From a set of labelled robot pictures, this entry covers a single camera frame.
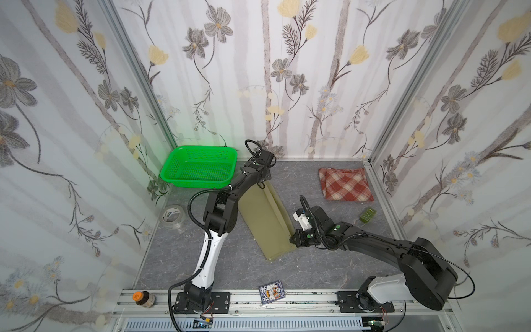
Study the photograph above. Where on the olive khaki skirt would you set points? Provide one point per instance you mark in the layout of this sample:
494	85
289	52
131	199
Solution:
268	220

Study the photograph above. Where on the white slotted cable duct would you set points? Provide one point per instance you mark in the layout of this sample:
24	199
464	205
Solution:
274	324

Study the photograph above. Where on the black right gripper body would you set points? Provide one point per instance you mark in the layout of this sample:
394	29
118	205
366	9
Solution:
301	236

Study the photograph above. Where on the small green box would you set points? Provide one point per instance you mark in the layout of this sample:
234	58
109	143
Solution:
367	215

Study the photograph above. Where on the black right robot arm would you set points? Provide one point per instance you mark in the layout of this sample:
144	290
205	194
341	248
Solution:
424	276

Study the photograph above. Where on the clear tape roll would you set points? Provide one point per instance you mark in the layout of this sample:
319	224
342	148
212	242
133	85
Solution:
172	217

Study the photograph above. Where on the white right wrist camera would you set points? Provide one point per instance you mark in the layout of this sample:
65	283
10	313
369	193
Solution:
302	220

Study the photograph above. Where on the blue patterned card box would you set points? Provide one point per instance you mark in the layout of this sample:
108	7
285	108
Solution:
272	292

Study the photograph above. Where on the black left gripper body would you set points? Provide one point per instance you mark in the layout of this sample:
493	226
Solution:
261	174

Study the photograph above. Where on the red plaid skirt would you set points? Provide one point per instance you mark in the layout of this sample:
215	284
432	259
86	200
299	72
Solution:
345	185

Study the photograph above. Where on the green plastic basket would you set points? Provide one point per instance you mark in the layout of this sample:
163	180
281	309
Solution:
198	166

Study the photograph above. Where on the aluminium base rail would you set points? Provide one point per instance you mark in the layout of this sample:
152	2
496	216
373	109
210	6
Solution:
244	303

